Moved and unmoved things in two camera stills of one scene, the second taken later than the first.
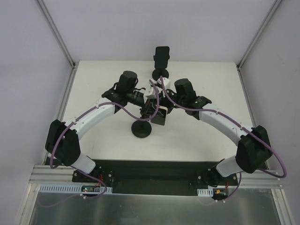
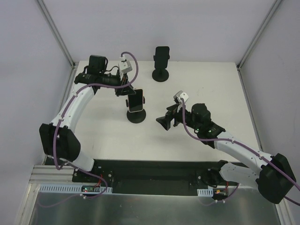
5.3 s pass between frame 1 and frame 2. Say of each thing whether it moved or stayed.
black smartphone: stayed
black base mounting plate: stayed
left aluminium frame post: stayed
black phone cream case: moved
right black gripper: moved
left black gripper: moved
